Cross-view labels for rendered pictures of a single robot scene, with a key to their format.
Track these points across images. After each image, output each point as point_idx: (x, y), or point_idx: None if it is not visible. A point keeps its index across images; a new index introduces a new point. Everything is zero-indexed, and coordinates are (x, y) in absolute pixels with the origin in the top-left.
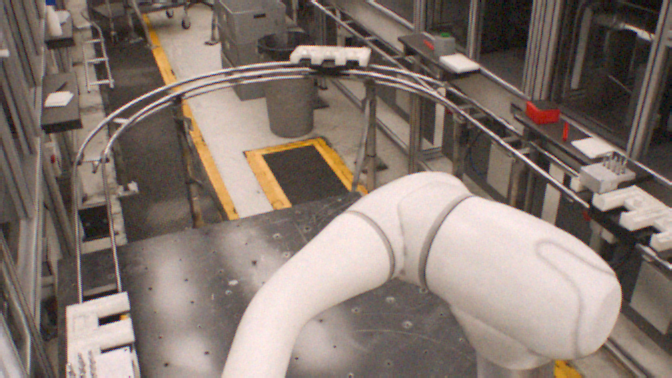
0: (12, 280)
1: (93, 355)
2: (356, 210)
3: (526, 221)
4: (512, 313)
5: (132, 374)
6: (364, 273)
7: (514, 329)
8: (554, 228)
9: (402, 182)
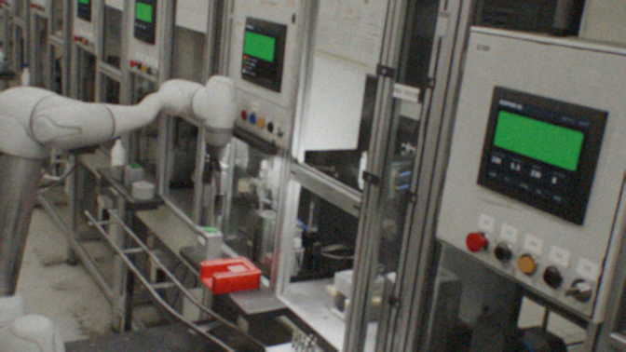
0: (395, 339)
1: (304, 350)
2: (103, 105)
3: (29, 88)
4: None
5: (268, 350)
6: None
7: None
8: (17, 89)
9: (75, 105)
